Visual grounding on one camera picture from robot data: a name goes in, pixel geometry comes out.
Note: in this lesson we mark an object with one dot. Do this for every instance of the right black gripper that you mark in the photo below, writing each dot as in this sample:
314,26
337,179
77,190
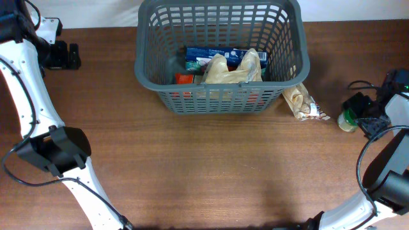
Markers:
356,101

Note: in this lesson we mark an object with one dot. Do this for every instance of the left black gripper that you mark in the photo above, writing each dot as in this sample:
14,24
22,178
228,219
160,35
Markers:
64,59

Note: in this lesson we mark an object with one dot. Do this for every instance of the green lid glass jar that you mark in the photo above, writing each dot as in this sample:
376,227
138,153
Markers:
346,121

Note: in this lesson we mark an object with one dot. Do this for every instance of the beige snack bag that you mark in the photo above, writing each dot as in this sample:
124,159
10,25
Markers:
302,104

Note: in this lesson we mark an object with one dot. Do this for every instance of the blue tissue pack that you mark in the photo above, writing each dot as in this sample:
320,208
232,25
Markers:
197,58

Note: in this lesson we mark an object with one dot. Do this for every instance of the grey plastic shopping basket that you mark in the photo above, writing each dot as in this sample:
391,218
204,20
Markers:
167,28

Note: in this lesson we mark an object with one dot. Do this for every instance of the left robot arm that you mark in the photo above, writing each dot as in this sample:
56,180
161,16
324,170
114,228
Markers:
29,46

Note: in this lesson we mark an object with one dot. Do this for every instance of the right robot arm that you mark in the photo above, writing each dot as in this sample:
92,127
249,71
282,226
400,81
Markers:
384,185

